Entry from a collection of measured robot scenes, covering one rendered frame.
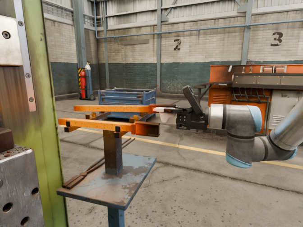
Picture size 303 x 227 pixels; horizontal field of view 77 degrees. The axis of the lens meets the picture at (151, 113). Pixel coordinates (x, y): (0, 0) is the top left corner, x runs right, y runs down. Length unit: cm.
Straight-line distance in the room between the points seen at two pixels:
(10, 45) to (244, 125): 88
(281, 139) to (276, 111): 296
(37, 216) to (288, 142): 88
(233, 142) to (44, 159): 83
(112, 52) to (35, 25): 863
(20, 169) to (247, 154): 74
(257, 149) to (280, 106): 297
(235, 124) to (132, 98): 359
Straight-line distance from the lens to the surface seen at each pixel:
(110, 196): 79
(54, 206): 120
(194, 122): 73
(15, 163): 73
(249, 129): 72
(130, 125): 67
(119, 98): 432
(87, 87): 788
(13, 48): 91
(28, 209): 82
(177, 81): 807
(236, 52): 770
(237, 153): 74
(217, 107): 71
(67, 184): 89
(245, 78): 348
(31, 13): 101
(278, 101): 369
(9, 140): 77
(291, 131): 73
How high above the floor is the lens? 117
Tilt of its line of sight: 13 degrees down
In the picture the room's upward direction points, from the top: straight up
